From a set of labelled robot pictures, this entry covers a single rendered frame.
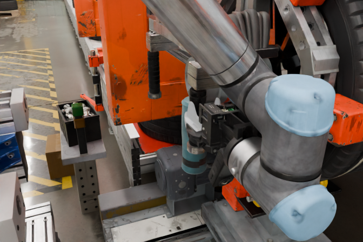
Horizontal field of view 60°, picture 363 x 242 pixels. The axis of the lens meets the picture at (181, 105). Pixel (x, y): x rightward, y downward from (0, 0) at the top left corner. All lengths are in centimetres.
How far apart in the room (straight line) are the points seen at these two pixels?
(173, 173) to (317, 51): 79
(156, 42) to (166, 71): 41
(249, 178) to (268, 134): 9
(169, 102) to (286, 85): 103
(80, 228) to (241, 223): 77
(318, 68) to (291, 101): 33
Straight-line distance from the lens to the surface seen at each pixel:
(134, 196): 158
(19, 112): 102
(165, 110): 137
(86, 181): 162
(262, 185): 43
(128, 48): 125
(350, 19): 73
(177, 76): 136
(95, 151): 133
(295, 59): 88
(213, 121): 54
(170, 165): 128
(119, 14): 122
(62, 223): 172
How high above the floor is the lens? 113
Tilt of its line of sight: 24 degrees down
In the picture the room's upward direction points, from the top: straight up
